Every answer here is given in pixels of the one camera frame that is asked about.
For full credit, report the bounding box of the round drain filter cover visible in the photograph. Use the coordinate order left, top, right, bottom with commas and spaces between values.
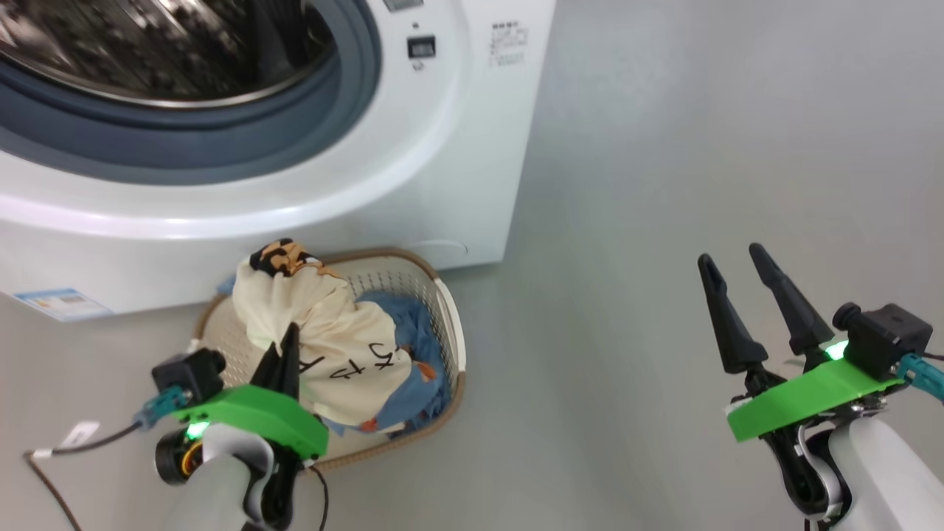
404, 239, 470, 271

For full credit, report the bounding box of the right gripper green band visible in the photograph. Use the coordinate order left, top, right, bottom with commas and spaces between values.
697, 243, 908, 444

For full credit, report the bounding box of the grey rubber door gasket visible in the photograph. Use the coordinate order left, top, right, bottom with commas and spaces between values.
0, 0, 384, 186

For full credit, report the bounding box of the blue printed garment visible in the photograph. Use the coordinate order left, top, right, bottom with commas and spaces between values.
218, 277, 451, 437

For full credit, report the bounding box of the steel washer drum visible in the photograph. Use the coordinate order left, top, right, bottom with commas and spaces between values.
0, 0, 341, 109

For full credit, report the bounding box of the printed text label on washer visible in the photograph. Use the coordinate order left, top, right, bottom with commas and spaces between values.
487, 21, 530, 68

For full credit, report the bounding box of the cream perforated laundry basket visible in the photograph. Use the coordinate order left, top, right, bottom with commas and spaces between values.
193, 247, 467, 473

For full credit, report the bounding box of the blue energy label sticker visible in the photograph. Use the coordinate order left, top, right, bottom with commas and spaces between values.
13, 288, 116, 322

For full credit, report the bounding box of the cream printed garment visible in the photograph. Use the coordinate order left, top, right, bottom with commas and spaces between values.
232, 239, 414, 429

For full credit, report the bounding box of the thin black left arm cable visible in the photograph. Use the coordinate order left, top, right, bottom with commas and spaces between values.
305, 465, 330, 531

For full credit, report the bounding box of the white front-load washing machine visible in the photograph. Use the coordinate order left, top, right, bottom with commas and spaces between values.
0, 0, 558, 322

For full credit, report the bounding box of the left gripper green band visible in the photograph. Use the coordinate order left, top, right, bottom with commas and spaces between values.
173, 322, 330, 462

